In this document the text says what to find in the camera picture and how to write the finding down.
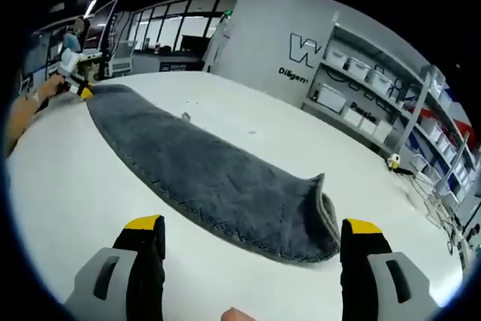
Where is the grey towel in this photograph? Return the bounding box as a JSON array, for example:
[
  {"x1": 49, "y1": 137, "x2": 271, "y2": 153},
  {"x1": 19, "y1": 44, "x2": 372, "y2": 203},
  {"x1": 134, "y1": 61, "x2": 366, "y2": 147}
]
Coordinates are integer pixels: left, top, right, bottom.
[{"x1": 85, "y1": 83, "x2": 342, "y2": 264}]

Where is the person's left hand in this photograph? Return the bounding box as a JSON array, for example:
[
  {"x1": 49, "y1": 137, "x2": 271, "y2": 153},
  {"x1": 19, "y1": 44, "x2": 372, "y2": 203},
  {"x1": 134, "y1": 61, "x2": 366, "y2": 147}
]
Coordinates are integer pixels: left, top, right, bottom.
[{"x1": 35, "y1": 73, "x2": 71, "y2": 106}]

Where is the person's right hand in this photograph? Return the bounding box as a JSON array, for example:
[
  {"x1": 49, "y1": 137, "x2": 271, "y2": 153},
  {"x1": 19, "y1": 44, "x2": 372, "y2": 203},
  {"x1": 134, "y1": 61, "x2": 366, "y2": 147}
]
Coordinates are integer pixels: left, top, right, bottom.
[{"x1": 220, "y1": 307, "x2": 251, "y2": 321}]

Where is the large display screen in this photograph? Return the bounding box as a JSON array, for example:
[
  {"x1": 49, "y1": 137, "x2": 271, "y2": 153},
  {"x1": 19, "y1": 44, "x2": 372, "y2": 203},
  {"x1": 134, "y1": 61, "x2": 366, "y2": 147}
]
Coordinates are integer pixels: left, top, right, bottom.
[{"x1": 83, "y1": 0, "x2": 120, "y2": 56}]

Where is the black counter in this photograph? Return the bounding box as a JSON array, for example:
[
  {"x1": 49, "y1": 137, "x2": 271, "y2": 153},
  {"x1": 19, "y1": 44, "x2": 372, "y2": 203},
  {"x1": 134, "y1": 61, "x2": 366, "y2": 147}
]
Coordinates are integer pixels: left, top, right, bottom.
[{"x1": 159, "y1": 53, "x2": 207, "y2": 73}]

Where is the white standing board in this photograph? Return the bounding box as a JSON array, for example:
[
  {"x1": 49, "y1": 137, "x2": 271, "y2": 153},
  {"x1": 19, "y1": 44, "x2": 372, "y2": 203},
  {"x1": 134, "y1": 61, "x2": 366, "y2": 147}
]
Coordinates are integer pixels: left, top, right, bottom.
[{"x1": 204, "y1": 16, "x2": 233, "y2": 73}]

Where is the grey metal shelving unit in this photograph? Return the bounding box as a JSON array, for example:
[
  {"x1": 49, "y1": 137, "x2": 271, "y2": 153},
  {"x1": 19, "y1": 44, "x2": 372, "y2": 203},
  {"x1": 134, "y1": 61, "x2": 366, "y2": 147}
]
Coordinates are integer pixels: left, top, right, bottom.
[{"x1": 300, "y1": 12, "x2": 479, "y2": 232}]

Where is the row of white storage bins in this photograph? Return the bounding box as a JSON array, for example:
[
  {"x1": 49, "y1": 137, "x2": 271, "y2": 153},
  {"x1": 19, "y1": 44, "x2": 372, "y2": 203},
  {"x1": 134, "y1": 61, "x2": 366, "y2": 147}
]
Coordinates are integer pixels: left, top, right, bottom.
[{"x1": 313, "y1": 45, "x2": 474, "y2": 201}]

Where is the white wire cart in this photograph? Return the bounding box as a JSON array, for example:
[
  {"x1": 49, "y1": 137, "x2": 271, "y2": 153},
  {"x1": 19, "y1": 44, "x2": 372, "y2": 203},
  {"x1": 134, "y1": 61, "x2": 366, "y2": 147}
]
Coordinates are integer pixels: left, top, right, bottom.
[{"x1": 111, "y1": 39, "x2": 137, "y2": 74}]

